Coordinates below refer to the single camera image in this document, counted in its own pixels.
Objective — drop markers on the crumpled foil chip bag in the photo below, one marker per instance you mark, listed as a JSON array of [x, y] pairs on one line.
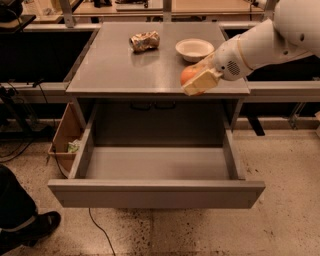
[[142, 42]]

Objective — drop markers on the open grey top drawer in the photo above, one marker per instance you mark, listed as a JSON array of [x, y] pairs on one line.
[[157, 158]]

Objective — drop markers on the grey cabinet with top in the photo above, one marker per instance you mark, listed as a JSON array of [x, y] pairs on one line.
[[138, 95]]

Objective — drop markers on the cardboard box on floor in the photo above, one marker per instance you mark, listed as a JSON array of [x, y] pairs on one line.
[[69, 130]]

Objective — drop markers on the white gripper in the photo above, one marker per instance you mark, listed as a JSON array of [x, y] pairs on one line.
[[228, 62]]

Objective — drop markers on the wooden background table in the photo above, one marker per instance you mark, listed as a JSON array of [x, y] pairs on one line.
[[206, 9]]

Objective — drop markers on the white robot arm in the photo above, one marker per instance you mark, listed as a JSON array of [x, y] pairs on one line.
[[291, 34]]

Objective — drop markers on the black shoe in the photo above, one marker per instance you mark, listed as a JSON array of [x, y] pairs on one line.
[[27, 234]]

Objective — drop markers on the dark trouser leg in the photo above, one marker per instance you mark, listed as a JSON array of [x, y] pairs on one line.
[[17, 208]]

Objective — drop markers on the white bowl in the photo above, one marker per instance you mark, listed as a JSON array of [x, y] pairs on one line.
[[194, 50]]

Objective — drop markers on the crumpled green white paper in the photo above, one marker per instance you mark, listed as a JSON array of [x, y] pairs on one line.
[[73, 146]]

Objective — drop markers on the orange fruit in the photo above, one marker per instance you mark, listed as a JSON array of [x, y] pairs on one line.
[[190, 81]]

